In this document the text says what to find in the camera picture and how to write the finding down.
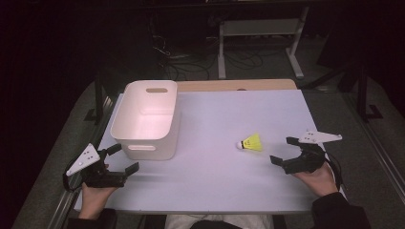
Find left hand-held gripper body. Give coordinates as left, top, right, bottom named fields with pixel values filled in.
left=65, top=142, right=128, bottom=189

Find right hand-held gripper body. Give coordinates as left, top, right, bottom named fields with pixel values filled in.
left=282, top=129, right=344, bottom=176

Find yellow shuttlecock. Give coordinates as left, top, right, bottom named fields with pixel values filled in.
left=236, top=133, right=264, bottom=153

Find white plastic storage bin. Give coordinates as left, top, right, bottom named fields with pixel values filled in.
left=110, top=79, right=181, bottom=161

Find person's left hand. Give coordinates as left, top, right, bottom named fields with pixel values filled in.
left=77, top=182, right=118, bottom=221

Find person's right hand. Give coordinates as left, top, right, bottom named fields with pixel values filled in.
left=291, top=161, right=339, bottom=198

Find black metal stand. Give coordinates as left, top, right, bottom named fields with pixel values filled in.
left=337, top=63, right=385, bottom=124
left=84, top=73, right=107, bottom=126

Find wooden table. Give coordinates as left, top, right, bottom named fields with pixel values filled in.
left=176, top=78, right=299, bottom=94

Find person's lap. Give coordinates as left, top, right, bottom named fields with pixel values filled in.
left=163, top=214, right=275, bottom=229

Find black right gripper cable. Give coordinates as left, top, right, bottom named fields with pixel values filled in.
left=324, top=152, right=346, bottom=192

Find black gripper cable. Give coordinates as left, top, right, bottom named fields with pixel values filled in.
left=62, top=157, right=84, bottom=193
left=324, top=152, right=346, bottom=192

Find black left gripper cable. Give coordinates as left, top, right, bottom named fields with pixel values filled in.
left=62, top=157, right=84, bottom=193

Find black floor cables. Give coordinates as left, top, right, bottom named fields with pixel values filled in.
left=149, top=15, right=281, bottom=81

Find white metal desk frame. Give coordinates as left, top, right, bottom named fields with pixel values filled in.
left=217, top=6, right=310, bottom=80

